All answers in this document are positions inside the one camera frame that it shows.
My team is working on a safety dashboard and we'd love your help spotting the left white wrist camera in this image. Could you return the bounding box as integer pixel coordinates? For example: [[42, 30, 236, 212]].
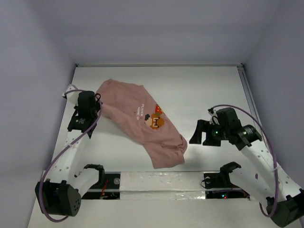
[[62, 84, 82, 106]]

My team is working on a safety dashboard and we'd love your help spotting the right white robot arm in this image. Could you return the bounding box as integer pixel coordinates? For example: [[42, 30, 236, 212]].
[[189, 104, 304, 228]]

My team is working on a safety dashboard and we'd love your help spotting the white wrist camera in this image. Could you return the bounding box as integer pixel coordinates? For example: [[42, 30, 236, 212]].
[[62, 84, 82, 106], [208, 108, 219, 125]]

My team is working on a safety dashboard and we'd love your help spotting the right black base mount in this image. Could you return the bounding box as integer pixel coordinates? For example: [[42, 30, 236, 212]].
[[200, 161, 250, 199]]

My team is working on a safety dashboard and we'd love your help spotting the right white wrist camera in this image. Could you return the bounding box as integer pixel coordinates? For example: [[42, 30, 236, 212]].
[[208, 108, 219, 125]]

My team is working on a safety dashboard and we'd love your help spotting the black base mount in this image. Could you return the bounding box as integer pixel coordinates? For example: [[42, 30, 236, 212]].
[[200, 161, 250, 199], [82, 164, 121, 200]]

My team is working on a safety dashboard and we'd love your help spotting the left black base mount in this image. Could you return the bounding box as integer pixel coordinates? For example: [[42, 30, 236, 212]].
[[82, 164, 121, 200]]

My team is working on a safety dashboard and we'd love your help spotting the pink printed t shirt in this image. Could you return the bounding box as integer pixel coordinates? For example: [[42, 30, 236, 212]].
[[97, 79, 187, 169]]

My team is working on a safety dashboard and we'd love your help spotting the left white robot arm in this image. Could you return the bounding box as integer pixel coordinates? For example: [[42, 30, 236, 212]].
[[35, 89, 105, 223]]

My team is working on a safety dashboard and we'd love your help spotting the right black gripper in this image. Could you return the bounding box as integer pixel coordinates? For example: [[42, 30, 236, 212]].
[[189, 119, 229, 147]]

